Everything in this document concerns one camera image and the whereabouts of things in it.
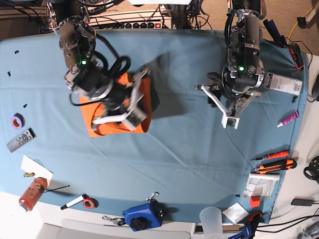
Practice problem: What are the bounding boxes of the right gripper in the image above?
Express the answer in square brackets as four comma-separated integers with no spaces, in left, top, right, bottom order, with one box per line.
[91,69,149,130]

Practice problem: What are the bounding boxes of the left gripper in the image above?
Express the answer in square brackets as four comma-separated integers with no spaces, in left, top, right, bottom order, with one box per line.
[195,84,262,118]

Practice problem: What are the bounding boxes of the orange t-shirt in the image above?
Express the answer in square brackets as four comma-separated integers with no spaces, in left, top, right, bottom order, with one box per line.
[80,77,152,137]

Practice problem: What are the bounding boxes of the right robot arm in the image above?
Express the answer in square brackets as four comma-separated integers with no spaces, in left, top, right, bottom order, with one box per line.
[47,0,152,137]

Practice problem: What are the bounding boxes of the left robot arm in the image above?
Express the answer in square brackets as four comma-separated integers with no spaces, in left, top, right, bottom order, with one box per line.
[196,0,267,128]

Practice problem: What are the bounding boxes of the teal tablecloth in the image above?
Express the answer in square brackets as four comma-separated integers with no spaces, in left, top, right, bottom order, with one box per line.
[0,29,309,222]

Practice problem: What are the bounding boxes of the clear bit set case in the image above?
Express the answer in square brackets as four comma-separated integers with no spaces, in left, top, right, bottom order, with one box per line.
[264,72,303,96]

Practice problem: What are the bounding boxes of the purple glue tube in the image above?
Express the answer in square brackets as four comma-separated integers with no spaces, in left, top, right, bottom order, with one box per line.
[277,111,299,128]

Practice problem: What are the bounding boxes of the orange black screwdriver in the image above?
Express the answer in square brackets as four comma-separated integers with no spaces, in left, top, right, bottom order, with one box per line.
[252,150,290,161]

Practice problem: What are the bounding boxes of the white power strip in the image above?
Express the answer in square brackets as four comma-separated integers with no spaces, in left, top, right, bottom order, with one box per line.
[79,9,174,29]

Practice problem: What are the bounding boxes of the clear plastic packet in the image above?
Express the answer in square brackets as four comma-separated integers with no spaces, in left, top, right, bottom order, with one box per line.
[243,173,280,198]

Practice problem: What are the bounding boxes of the white marker pen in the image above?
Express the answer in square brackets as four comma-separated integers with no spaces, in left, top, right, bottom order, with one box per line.
[60,194,88,210]

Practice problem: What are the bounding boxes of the orange black utility knife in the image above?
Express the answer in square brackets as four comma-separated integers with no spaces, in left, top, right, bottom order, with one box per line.
[255,159,297,174]

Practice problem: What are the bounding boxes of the orange black tool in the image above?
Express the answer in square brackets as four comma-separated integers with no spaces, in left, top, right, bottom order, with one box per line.
[289,43,304,70]

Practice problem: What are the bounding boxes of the red tape roll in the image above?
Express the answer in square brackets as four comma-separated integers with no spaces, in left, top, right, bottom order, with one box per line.
[83,197,97,209]

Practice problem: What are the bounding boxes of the small orange block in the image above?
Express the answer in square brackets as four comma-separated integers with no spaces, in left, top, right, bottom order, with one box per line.
[250,196,261,208]

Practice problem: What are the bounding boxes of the purple tape roll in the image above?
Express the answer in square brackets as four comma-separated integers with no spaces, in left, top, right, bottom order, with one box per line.
[11,113,25,129]

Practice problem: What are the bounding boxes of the blue clamp device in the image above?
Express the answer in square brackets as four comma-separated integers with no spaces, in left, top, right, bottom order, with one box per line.
[122,201,169,232]

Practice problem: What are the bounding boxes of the white paper card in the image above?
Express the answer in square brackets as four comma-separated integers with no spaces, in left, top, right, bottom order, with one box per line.
[20,155,53,186]

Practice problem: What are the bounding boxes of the white booklet card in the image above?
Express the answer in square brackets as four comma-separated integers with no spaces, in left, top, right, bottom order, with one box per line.
[222,202,249,224]

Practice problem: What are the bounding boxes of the translucent plastic cup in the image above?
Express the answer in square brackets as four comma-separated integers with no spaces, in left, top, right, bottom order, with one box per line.
[199,207,223,239]

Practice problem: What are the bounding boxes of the small AA battery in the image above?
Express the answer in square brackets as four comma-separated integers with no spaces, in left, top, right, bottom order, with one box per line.
[23,173,35,177]

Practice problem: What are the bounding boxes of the grey remote control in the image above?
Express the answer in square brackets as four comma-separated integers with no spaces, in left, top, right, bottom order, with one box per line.
[7,128,36,152]

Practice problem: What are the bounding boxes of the black round device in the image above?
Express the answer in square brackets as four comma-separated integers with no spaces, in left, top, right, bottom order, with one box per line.
[304,156,319,184]

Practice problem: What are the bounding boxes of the blue bar clamp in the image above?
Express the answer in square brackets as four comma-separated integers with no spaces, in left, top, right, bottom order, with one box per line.
[229,212,262,239]

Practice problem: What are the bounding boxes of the red drink can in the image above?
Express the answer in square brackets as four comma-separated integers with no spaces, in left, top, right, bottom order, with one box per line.
[19,177,47,212]

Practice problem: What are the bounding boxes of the black power adapter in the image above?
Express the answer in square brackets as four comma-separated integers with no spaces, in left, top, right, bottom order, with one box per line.
[291,198,315,207]

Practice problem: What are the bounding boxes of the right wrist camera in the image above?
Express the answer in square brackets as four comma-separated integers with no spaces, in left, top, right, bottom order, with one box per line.
[122,108,147,131]

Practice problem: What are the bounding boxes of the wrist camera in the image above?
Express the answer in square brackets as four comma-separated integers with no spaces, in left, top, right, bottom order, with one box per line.
[122,108,147,131]
[221,116,240,129]

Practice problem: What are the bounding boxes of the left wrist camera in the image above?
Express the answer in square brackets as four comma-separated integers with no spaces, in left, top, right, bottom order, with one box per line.
[221,116,240,129]

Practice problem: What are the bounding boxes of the blue black clamp handle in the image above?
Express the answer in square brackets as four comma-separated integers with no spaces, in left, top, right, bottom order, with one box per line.
[263,19,288,48]

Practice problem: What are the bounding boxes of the black cable tie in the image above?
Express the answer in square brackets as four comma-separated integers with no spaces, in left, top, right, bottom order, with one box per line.
[44,185,70,193]

